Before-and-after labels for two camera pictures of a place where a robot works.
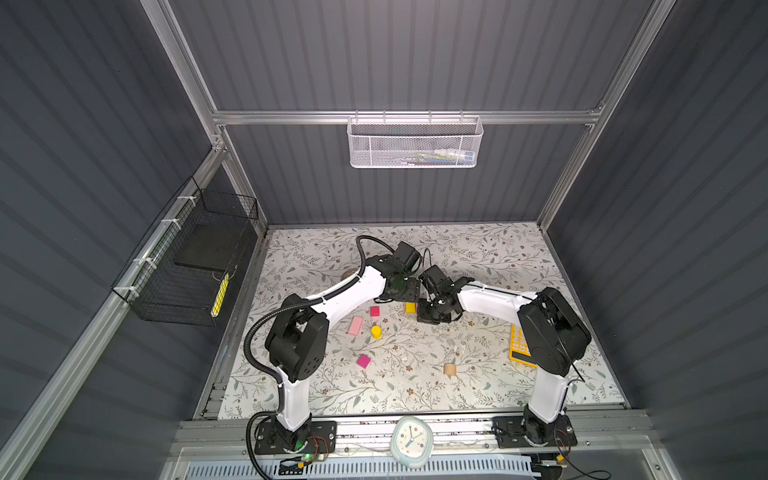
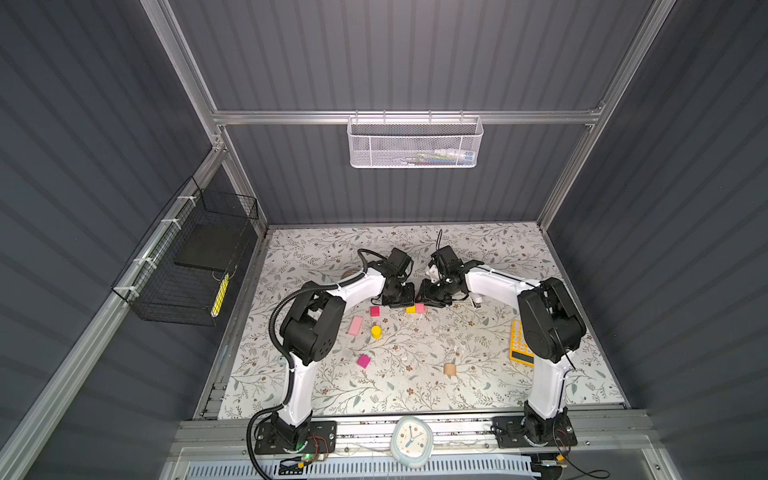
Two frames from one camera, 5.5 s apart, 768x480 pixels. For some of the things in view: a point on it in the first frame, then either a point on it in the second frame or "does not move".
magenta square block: [363, 360] does not move
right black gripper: [422, 316] to [426, 296]
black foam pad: [211, 246] does not move
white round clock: [411, 441] does not move
